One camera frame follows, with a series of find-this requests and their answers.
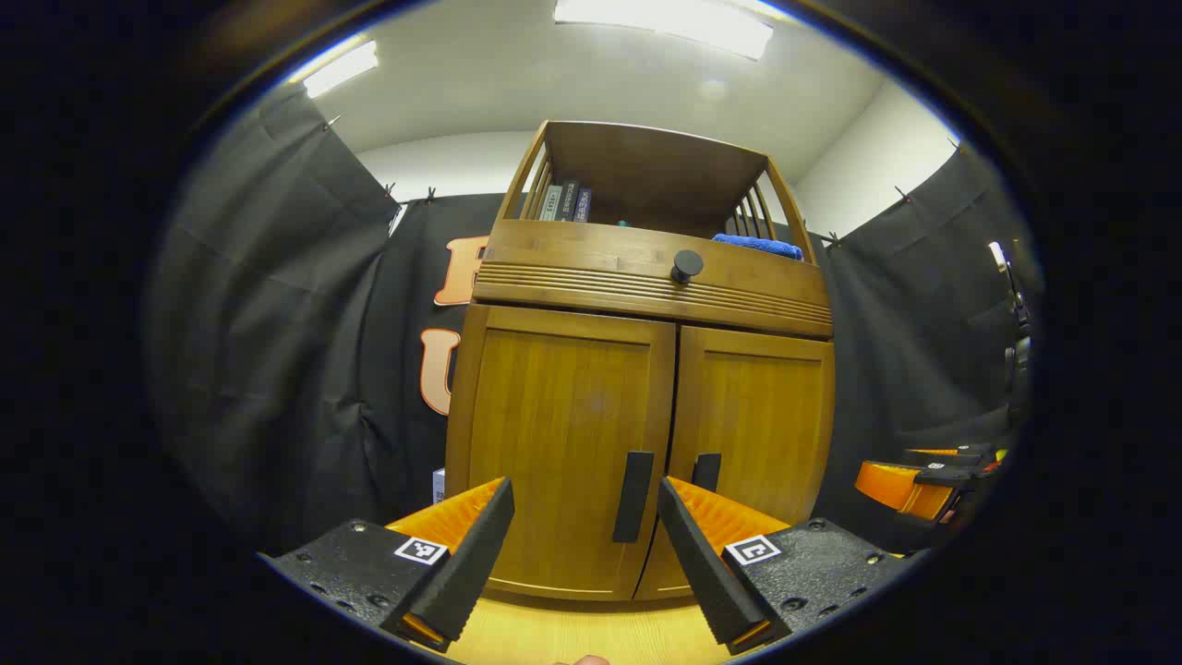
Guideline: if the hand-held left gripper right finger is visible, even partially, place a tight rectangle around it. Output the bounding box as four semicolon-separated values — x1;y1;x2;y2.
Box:
657;476;927;657

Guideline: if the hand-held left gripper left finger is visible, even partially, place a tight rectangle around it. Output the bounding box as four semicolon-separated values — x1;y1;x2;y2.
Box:
257;477;516;655

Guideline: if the wooden shoe cabinet door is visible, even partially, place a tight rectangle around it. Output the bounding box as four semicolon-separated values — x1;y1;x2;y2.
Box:
446;305;677;601
635;325;835;601

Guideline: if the wooden double-door shoe cabinet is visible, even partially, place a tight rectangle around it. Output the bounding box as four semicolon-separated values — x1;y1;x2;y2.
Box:
445;120;835;603

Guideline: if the black stand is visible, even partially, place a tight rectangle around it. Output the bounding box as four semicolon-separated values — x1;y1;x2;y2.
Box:
988;242;1032;428

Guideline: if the blue folded cloth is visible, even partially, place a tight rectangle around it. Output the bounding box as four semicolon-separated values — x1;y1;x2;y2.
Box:
711;233;804;261

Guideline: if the small ceiling light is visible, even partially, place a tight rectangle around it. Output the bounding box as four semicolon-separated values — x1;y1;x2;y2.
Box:
303;41;380;99

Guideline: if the large ceiling light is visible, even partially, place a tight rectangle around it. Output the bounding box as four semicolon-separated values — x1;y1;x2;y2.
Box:
552;0;775;61

